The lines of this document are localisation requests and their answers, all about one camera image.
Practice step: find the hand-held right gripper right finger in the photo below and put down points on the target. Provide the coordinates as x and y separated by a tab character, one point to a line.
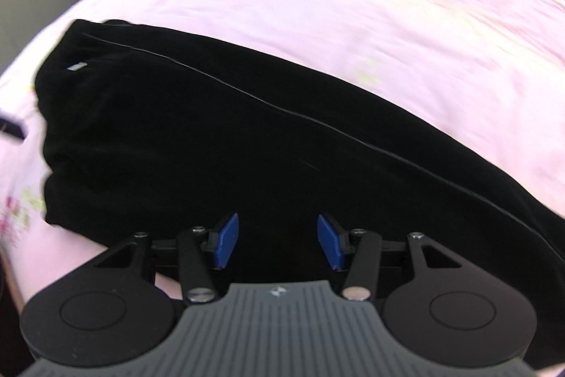
329	240

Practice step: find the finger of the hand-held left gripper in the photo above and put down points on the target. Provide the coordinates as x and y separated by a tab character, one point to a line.
13	128

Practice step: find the pink floral bed sheet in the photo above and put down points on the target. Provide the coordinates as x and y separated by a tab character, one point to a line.
353	19

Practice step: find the black pants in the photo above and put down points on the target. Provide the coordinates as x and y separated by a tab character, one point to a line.
212	147

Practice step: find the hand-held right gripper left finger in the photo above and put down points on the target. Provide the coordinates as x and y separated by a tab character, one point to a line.
227	239

